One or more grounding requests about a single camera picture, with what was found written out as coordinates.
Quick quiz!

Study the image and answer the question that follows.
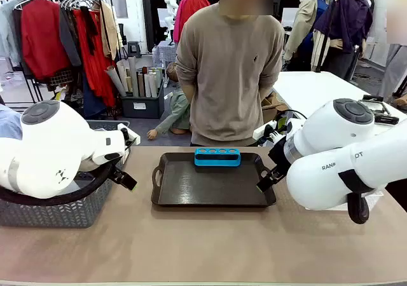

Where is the white paper roll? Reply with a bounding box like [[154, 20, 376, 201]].
[[149, 71, 159, 98], [143, 72, 152, 98], [116, 60, 130, 93]]

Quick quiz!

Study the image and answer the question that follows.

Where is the blue patterned cloth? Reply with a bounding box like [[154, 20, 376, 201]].
[[152, 41, 177, 66]]

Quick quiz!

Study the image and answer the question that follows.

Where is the mannequin purple jacket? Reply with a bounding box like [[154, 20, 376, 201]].
[[313, 0, 375, 80]]

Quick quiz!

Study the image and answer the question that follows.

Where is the dark brown serving tray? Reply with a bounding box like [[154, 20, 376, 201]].
[[151, 152, 277, 208]]

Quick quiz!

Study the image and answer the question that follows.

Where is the dark grey hanging jacket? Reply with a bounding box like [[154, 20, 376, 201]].
[[59, 8, 82, 67]]

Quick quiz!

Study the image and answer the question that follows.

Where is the person in beige sweater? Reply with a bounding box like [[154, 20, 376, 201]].
[[176, 0, 286, 147]]

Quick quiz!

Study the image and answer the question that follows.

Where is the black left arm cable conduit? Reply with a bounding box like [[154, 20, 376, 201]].
[[0, 161, 117, 207]]

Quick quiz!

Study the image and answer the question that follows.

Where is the grey plastic basket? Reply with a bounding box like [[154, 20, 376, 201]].
[[0, 119, 133, 229]]

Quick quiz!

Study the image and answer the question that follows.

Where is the brown paper roll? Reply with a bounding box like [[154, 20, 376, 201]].
[[137, 71, 146, 98]]

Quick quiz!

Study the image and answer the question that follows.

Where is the white side table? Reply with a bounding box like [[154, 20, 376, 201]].
[[272, 71, 407, 121]]

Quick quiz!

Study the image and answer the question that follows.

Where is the grey paper roll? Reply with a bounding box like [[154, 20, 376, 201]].
[[106, 65, 128, 98]]

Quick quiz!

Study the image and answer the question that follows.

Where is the red dress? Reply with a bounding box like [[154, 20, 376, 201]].
[[74, 9, 117, 107]]

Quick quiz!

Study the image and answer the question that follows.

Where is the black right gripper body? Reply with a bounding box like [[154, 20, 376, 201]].
[[268, 136, 292, 175]]

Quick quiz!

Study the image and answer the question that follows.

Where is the tall light grey roll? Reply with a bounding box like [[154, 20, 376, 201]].
[[128, 56, 140, 98]]

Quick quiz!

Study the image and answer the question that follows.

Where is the child mannequin green sweater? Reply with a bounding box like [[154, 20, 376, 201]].
[[146, 62, 191, 140]]

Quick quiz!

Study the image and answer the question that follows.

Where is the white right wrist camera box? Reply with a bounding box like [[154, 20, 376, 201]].
[[253, 120, 278, 140]]

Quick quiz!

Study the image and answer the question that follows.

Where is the black hanging scarf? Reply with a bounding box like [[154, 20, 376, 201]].
[[79, 6, 99, 57]]

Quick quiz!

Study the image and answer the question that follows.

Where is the red jacket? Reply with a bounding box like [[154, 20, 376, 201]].
[[20, 0, 71, 80]]

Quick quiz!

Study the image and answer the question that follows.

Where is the mannequin red coat pink scarf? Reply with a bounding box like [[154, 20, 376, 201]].
[[173, 0, 211, 44]]

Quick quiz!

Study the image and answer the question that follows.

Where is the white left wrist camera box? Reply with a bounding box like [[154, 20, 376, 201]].
[[116, 123, 141, 147]]

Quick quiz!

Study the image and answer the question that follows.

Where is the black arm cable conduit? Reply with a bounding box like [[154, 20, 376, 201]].
[[347, 193, 370, 225], [0, 161, 117, 207]]

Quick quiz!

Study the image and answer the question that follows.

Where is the person's left forearm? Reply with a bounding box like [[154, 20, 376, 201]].
[[258, 84, 274, 102]]

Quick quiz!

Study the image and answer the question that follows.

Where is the light blue garment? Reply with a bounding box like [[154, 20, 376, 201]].
[[0, 104, 22, 140]]

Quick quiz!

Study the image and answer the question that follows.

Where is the dark grey storage bin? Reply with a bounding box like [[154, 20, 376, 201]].
[[120, 79, 165, 119]]

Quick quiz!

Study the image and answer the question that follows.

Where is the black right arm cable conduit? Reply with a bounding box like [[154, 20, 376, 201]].
[[347, 193, 370, 225]]

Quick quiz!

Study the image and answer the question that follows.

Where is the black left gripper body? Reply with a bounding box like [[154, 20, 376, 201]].
[[120, 127, 132, 150]]

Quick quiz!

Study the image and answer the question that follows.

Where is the person's right forearm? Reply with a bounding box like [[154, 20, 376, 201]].
[[181, 84, 195, 109]]

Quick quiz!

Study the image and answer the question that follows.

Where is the black step stool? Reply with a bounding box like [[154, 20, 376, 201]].
[[127, 40, 141, 57]]

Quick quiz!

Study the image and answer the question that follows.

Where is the mannequin beige trench coat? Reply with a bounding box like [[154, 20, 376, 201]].
[[282, 0, 331, 72]]

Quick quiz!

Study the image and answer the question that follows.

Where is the blue test tube rack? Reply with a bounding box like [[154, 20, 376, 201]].
[[194, 148, 242, 168]]

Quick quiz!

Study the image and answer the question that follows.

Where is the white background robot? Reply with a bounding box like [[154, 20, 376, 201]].
[[163, 0, 179, 42]]

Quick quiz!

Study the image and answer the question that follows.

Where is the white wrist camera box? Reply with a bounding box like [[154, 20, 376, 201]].
[[253, 120, 278, 140], [116, 123, 141, 147]]

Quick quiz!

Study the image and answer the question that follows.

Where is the brown cardboard box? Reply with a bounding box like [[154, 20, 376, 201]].
[[261, 92, 289, 125]]

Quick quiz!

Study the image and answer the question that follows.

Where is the beige hanging coat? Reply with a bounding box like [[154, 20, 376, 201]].
[[100, 1, 123, 61]]

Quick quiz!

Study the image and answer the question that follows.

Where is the light grey hanging garment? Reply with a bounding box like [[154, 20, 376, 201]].
[[0, 0, 23, 64]]

